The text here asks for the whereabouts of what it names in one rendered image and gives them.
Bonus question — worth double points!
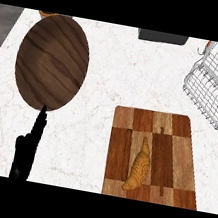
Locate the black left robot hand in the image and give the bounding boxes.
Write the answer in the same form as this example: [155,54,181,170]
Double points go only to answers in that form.
[8,100,51,184]

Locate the round dark wooden board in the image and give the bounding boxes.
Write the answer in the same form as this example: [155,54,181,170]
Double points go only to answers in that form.
[7,8,97,118]

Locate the orange-brown eggplant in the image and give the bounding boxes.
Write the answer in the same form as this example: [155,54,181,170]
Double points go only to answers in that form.
[120,133,157,196]

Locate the checkered wooden cutting board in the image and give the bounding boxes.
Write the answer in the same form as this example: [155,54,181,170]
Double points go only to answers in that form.
[99,102,214,212]

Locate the orange wooden object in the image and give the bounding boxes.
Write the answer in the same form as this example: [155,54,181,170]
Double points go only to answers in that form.
[37,10,61,22]

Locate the dark grey appliance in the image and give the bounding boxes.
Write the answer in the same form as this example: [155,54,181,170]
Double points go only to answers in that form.
[137,28,190,49]

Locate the white wire tiered basket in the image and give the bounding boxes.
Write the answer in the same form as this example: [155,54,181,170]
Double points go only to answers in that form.
[176,37,218,131]

